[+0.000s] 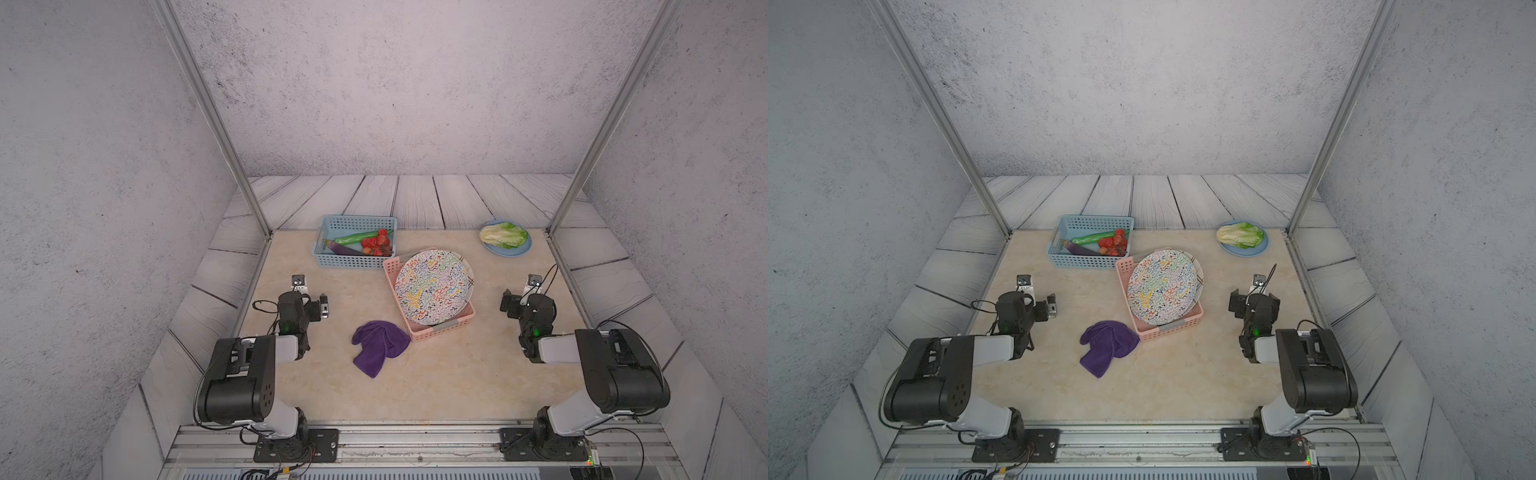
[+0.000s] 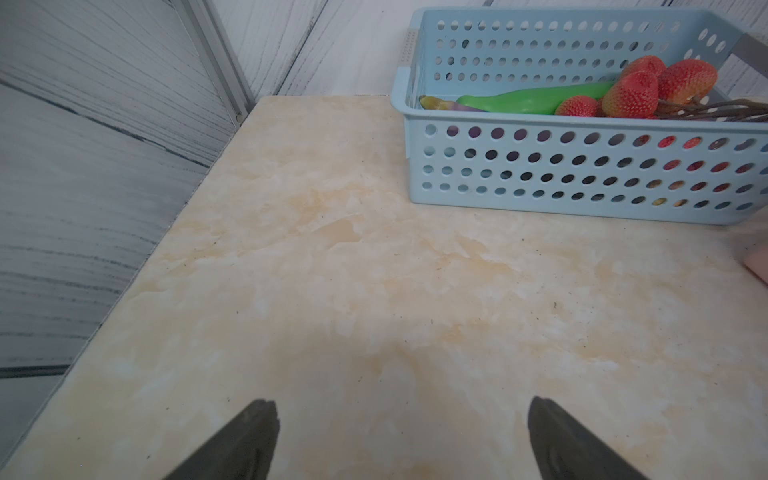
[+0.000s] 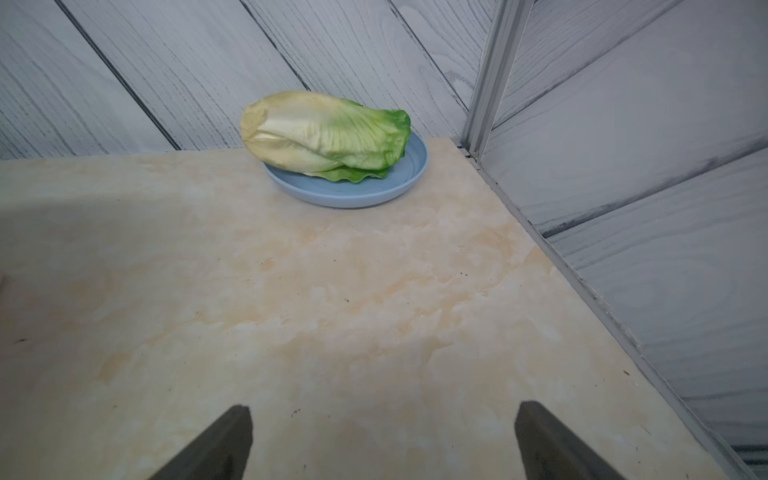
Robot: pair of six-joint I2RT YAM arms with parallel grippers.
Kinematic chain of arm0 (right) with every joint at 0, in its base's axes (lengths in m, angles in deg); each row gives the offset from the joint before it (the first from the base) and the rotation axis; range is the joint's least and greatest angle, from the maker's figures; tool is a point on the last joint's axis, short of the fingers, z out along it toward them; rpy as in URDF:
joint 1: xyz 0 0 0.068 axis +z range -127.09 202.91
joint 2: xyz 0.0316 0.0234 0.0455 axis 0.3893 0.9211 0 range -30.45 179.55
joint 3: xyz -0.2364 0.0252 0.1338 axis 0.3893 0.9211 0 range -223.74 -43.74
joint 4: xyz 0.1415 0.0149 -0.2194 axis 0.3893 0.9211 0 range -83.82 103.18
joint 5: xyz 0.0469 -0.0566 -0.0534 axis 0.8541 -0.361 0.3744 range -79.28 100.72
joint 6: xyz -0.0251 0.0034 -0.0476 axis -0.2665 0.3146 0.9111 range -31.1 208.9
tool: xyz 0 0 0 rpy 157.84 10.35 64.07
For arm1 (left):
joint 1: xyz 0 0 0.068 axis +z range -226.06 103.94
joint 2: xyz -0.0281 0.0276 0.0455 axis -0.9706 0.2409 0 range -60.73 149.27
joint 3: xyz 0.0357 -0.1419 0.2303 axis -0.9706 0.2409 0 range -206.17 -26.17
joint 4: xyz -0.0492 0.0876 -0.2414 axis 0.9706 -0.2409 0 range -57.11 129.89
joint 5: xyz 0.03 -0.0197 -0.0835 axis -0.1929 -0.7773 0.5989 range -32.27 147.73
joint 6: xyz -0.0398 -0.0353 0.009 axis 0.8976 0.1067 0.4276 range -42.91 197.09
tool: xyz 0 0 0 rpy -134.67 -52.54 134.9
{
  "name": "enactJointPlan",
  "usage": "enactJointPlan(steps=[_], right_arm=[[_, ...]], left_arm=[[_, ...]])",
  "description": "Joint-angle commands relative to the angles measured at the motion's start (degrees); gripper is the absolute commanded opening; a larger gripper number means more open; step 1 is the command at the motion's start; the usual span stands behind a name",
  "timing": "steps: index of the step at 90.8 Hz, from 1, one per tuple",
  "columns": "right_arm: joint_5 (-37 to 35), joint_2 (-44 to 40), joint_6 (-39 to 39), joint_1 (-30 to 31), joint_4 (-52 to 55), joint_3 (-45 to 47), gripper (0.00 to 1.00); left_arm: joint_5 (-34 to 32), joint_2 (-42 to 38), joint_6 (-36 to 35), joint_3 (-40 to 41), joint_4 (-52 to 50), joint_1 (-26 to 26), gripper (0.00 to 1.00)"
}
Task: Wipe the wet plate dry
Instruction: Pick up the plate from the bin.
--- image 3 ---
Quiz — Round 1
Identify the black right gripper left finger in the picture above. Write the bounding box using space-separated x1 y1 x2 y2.
150 405 253 480

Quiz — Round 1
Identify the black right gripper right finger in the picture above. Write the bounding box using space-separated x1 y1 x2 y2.
514 400 625 480

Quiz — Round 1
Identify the small blue plate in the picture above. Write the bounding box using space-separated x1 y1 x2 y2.
262 133 429 209

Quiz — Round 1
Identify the green lettuce head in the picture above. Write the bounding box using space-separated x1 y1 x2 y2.
240 91 411 183

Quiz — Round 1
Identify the right aluminium frame post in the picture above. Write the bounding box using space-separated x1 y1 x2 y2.
460 0 534 162

